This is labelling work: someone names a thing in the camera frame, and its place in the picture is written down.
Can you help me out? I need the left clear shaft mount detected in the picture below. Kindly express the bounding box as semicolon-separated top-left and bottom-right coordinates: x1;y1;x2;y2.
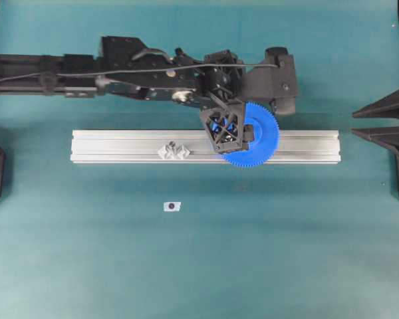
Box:
157;141;190;161

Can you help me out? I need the small white marker sticker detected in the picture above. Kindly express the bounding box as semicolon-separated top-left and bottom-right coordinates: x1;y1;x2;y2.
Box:
163;201;182;212

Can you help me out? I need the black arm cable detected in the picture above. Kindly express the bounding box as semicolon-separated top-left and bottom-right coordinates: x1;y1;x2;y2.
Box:
0;61;280;84

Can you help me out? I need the large blue plastic gear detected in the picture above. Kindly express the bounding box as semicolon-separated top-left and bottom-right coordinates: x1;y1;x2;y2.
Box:
222;102;280;168

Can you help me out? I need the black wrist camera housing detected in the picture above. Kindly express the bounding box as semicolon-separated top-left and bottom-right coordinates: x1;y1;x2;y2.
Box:
240;47;299;104

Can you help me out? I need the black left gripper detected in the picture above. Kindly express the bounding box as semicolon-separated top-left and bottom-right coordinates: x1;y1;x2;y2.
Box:
199;50;296;154

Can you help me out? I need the silver aluminium extrusion rail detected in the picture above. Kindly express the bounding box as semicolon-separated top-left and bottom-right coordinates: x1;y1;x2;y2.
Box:
70;130;341;164

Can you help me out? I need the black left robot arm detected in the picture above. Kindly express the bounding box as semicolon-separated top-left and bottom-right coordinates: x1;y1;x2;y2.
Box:
0;37;299;154

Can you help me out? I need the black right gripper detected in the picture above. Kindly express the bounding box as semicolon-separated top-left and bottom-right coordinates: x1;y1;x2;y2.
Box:
351;90;399;190

